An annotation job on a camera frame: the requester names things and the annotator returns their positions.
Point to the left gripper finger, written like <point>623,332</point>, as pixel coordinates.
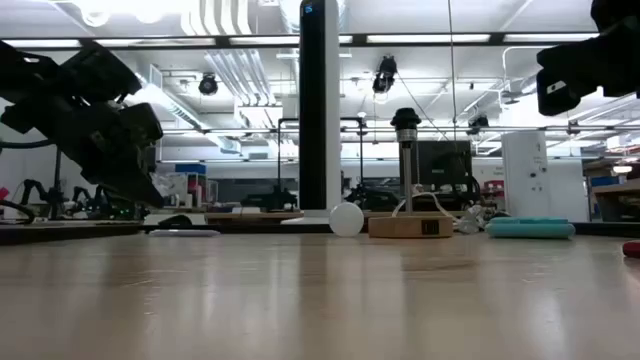
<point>130,187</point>

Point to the white lightbulb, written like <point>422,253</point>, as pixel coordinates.
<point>346,219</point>

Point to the lamp with round wooden base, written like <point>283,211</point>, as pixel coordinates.
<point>407,227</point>

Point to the black background robot arm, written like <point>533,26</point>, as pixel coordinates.
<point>375,197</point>
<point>35,192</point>
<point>272,199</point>
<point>82,197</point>

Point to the blue storage bin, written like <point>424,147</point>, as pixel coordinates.
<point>190,169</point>

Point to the black ceiling spotlight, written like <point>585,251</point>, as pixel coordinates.
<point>385,75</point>
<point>478,125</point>
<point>208,85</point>

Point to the teal flat tray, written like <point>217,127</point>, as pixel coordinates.
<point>530,229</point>

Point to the black monitor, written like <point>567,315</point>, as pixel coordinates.
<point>440,165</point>

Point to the red stapler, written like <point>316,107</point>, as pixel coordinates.
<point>632,249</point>

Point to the crumpled clear plastic wrapper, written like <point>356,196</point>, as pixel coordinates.
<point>472,222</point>

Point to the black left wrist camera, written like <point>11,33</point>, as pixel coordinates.
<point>100,75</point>

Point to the black aluminium table frame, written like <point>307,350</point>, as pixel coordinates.
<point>75,234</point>

